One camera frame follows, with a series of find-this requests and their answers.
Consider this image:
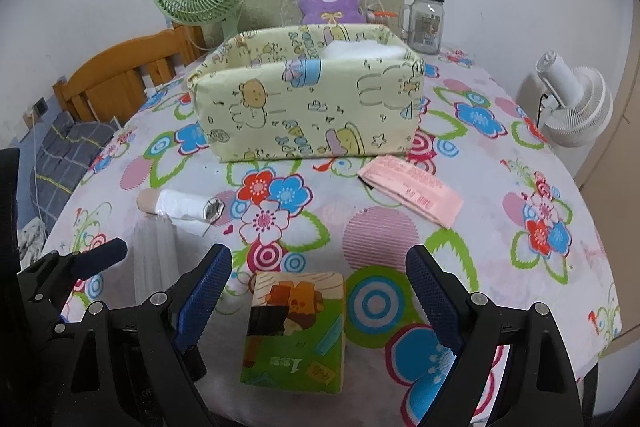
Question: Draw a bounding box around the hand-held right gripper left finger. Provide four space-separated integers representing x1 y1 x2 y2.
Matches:
52 243 233 427

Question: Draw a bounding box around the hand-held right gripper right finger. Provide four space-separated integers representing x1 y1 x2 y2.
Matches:
406 244 586 427

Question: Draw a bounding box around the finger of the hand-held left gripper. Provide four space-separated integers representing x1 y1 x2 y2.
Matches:
27 301 83 344
17 238 128 304

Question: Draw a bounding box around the clear plastic bag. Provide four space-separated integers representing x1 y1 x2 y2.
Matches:
132 217 180 303

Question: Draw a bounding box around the white bundle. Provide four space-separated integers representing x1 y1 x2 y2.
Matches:
137 188 225 238

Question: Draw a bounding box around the green tissue pack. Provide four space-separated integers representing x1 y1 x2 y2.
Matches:
240 271 347 395

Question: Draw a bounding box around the pink packet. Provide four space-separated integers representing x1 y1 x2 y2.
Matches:
357 155 464 229

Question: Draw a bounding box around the yellow cartoon-print storage box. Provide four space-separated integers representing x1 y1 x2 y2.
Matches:
186 23 426 164

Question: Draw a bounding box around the grey plaid bedding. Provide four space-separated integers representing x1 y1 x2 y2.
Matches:
17 112 121 263

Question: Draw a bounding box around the wooden chair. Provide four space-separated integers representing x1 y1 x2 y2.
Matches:
52 27 208 125

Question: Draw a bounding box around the beige door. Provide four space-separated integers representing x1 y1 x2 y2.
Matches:
572 0 640 218

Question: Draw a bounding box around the white standing fan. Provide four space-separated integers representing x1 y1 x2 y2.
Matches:
515 50 614 148

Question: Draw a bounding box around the glass mug jar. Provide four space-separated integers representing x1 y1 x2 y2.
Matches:
398 0 446 54

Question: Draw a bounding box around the small jar with orange lid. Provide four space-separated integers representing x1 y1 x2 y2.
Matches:
367 4 399 28

